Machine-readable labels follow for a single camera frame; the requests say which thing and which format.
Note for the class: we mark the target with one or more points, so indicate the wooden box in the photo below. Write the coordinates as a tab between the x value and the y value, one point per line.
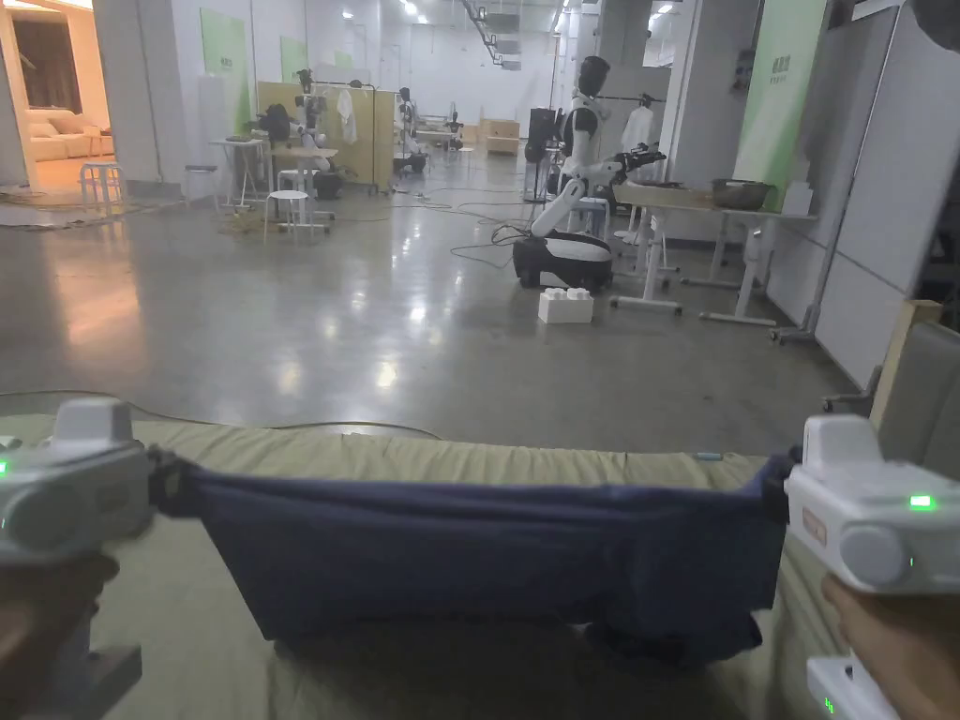
501	135

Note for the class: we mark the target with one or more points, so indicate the person's right hand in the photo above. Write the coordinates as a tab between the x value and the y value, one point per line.
907	652

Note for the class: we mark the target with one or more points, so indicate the clothes rack with white garment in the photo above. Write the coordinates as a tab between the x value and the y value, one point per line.
346	116

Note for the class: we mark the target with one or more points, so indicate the small humanoid robot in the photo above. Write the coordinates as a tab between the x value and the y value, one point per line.
409	127

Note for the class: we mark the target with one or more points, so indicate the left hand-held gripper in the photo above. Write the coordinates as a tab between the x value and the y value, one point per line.
67	487

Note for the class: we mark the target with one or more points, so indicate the bed with beige sheet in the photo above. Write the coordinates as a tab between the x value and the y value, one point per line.
450	694

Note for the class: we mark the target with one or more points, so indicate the black standing unit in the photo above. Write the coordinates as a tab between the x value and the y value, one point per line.
541	150

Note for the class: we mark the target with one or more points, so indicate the dark blue shirt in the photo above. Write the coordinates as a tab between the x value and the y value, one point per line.
465	540

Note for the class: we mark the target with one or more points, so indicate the white block-shaped box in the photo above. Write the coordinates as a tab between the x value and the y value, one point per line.
566	306

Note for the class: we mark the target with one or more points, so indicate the person's left hand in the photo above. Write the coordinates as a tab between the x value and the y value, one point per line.
41	600

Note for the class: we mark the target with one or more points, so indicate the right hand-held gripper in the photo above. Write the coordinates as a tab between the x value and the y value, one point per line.
847	495

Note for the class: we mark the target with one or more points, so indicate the beige sofa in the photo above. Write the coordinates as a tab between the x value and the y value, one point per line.
60	131

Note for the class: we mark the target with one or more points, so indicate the clothes rack with white shirt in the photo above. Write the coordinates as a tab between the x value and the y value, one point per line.
639	127

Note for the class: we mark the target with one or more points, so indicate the white and black humanoid robot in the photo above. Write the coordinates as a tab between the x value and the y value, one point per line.
581	150

